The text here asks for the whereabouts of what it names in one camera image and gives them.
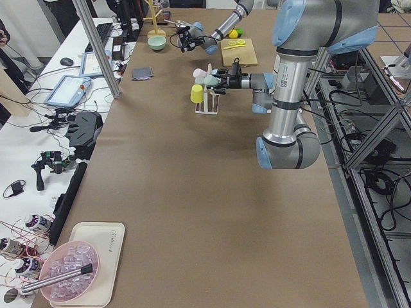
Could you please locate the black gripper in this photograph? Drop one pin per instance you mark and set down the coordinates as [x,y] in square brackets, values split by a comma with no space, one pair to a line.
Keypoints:
[235,82]
[192,41]

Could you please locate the green plastic cup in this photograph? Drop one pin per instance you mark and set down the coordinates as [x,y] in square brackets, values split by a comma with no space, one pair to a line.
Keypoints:
[211,81]

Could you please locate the pink plastic cup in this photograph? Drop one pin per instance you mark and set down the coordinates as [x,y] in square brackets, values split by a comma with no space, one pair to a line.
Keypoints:
[199,75]

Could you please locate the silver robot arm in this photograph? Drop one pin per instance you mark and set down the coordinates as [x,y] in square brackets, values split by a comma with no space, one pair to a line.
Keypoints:
[301,29]
[194,35]

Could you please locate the yellow plastic cup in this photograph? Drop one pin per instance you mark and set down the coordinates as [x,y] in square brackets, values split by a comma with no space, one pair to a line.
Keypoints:
[196,95]

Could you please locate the metal scoop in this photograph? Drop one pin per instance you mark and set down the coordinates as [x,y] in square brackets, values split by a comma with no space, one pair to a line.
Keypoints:
[177,23]

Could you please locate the green ceramic bowl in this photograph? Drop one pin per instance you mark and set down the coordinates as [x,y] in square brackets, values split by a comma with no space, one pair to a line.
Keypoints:
[157,43]

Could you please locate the wooden mug tree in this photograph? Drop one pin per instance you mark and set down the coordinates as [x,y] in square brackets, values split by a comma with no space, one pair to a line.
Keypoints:
[155,11]

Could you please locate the wooden cutting board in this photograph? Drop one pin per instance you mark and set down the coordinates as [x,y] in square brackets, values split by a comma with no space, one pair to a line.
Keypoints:
[246,54]

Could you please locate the yellow plastic knife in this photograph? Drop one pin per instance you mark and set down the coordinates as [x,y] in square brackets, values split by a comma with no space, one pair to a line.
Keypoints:
[234,46]

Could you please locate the grey folded cloth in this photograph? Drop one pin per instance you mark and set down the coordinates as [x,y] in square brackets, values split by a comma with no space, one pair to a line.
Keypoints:
[142,73]

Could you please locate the black keyboard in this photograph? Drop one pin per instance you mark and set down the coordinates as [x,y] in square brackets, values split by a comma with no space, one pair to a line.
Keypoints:
[104,30]

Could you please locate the teach pendant tablet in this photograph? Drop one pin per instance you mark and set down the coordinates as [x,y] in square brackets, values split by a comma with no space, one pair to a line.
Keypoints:
[68,91]
[89,65]

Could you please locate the black computer mouse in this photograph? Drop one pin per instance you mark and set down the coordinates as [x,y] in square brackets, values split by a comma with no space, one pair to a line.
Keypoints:
[66,62]

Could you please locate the cream plastic tray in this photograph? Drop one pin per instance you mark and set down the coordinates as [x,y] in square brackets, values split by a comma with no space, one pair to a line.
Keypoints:
[107,240]

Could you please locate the pink bowl of ice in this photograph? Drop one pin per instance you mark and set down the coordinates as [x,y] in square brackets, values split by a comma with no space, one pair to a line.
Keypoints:
[70,256]

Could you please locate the white wire cup holder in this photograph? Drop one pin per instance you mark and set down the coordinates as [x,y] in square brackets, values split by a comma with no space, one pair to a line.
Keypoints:
[210,99]

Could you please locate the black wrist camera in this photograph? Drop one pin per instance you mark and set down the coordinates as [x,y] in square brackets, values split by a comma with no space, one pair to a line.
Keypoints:
[182,30]
[236,68]

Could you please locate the aluminium frame post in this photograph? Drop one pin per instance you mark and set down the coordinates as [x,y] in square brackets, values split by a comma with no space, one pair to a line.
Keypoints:
[92,34]

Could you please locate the metal tongs handle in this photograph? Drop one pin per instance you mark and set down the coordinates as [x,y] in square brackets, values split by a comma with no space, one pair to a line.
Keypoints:
[53,280]

